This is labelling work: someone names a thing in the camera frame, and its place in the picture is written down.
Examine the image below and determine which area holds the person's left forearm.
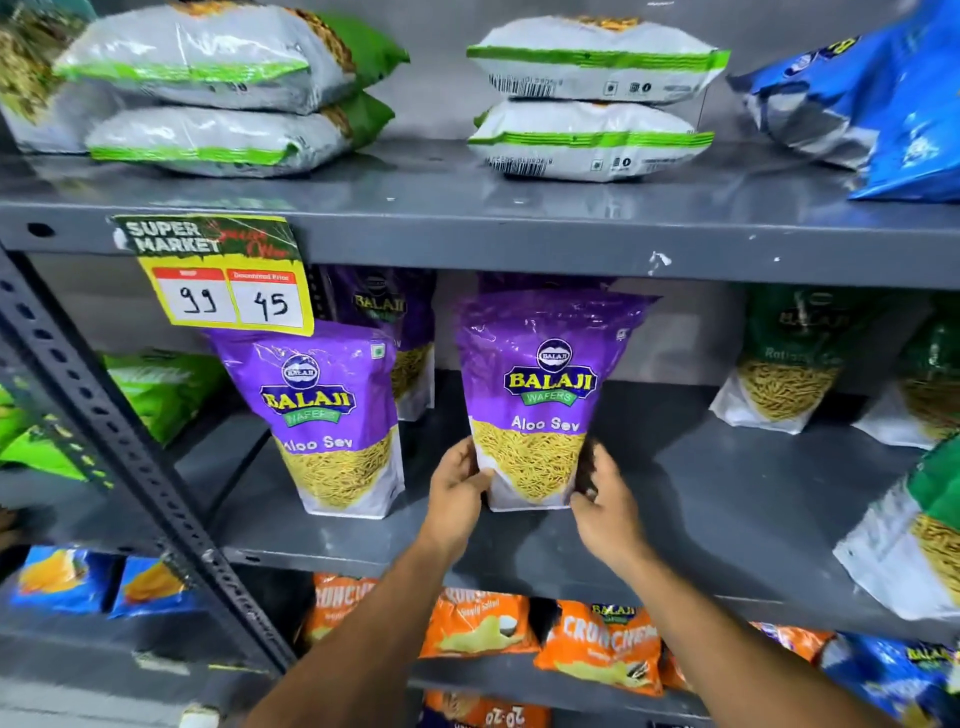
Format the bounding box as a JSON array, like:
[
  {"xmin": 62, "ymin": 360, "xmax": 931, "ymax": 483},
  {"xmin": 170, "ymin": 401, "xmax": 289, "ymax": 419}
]
[{"xmin": 242, "ymin": 536, "xmax": 468, "ymax": 728}]

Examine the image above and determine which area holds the person's right hand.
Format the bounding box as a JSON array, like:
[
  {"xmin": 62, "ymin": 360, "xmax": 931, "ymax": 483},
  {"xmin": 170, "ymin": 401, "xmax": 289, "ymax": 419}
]
[{"xmin": 569, "ymin": 442, "xmax": 653, "ymax": 576}]

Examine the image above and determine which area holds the grey perforated rack upright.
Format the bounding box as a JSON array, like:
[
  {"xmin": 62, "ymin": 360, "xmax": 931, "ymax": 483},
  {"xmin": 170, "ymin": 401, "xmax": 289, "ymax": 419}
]
[{"xmin": 0, "ymin": 243, "xmax": 296, "ymax": 675}]

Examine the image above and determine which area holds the white and green snack packet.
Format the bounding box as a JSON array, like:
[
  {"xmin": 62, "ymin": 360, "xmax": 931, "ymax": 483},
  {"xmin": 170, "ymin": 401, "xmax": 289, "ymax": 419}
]
[
  {"xmin": 54, "ymin": 0, "xmax": 411, "ymax": 117},
  {"xmin": 468, "ymin": 99, "xmax": 717, "ymax": 184},
  {"xmin": 465, "ymin": 14, "xmax": 732, "ymax": 105},
  {"xmin": 84, "ymin": 91, "xmax": 397, "ymax": 180},
  {"xmin": 0, "ymin": 0, "xmax": 106, "ymax": 156}
]

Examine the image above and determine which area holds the grey metal shelf rack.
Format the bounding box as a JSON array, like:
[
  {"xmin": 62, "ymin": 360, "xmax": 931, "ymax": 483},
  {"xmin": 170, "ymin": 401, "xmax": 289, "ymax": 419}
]
[{"xmin": 0, "ymin": 0, "xmax": 960, "ymax": 728}]

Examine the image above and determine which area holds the blue snack packet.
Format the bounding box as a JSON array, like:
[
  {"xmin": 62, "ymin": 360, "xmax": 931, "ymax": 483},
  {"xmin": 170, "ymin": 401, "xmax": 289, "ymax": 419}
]
[
  {"xmin": 849, "ymin": 0, "xmax": 960, "ymax": 204},
  {"xmin": 726, "ymin": 31, "xmax": 905, "ymax": 171}
]

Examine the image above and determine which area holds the dark green snack packet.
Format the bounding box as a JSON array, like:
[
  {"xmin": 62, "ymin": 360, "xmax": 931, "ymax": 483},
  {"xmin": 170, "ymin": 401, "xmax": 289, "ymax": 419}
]
[
  {"xmin": 831, "ymin": 433, "xmax": 960, "ymax": 623},
  {"xmin": 708, "ymin": 283, "xmax": 882, "ymax": 437},
  {"xmin": 852, "ymin": 294, "xmax": 960, "ymax": 452}
]

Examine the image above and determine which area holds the orange chips packet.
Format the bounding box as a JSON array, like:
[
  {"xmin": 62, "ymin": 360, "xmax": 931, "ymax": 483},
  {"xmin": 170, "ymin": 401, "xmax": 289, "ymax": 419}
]
[
  {"xmin": 658, "ymin": 621, "xmax": 835, "ymax": 693},
  {"xmin": 419, "ymin": 586, "xmax": 542, "ymax": 660},
  {"xmin": 533, "ymin": 599, "xmax": 666, "ymax": 698},
  {"xmin": 418, "ymin": 689, "xmax": 553, "ymax": 728},
  {"xmin": 298, "ymin": 573, "xmax": 381, "ymax": 651}
]

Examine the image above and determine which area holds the light green snack packet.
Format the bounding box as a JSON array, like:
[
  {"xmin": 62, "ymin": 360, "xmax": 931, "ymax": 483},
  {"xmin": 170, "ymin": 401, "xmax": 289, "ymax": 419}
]
[
  {"xmin": 0, "ymin": 384, "xmax": 90, "ymax": 483},
  {"xmin": 100, "ymin": 350, "xmax": 228, "ymax": 448}
]

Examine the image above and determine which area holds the purple snack packet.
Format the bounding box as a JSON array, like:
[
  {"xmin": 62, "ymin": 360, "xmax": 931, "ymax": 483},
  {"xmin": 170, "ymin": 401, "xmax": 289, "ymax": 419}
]
[
  {"xmin": 205, "ymin": 320, "xmax": 407, "ymax": 521},
  {"xmin": 455, "ymin": 288, "xmax": 660, "ymax": 514},
  {"xmin": 321, "ymin": 264, "xmax": 438, "ymax": 423},
  {"xmin": 475, "ymin": 270, "xmax": 618, "ymax": 296}
]

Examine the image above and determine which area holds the yellow and green price tag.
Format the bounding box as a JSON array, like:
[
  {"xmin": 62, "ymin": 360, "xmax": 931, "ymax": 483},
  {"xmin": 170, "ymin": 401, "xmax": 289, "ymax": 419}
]
[{"xmin": 110, "ymin": 213, "xmax": 317, "ymax": 338}]

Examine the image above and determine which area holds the blue chips packet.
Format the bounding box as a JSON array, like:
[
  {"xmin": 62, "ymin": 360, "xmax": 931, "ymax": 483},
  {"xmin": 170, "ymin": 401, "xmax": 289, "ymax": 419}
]
[
  {"xmin": 108, "ymin": 555, "xmax": 202, "ymax": 621},
  {"xmin": 8, "ymin": 545, "xmax": 115, "ymax": 615},
  {"xmin": 817, "ymin": 631, "xmax": 960, "ymax": 728}
]

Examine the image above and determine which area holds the person's left hand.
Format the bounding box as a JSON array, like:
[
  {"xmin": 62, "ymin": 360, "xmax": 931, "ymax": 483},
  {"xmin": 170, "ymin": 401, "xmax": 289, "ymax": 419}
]
[{"xmin": 418, "ymin": 437, "xmax": 497, "ymax": 561}]

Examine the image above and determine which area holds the person's right forearm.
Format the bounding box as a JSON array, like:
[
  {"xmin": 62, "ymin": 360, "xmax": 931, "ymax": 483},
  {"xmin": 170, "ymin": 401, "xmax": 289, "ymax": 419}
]
[{"xmin": 616, "ymin": 547, "xmax": 897, "ymax": 728}]

